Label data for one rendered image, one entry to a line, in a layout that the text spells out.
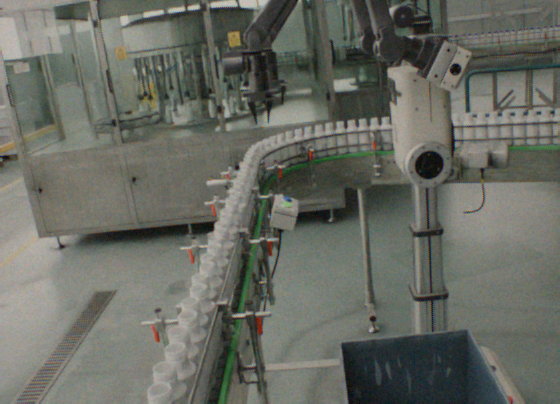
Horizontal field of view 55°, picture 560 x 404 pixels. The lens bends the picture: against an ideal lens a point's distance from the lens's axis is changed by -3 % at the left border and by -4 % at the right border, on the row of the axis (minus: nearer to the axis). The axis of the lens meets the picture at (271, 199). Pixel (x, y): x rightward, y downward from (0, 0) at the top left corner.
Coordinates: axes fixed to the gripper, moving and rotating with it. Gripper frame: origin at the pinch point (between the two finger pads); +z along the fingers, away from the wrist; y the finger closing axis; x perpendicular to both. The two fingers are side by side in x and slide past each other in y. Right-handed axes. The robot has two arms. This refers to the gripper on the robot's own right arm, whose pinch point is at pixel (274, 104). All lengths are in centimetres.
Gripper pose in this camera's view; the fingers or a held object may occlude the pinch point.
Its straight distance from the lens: 213.3
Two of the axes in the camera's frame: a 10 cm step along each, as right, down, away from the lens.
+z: 1.1, 9.5, 2.9
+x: -0.4, 2.9, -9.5
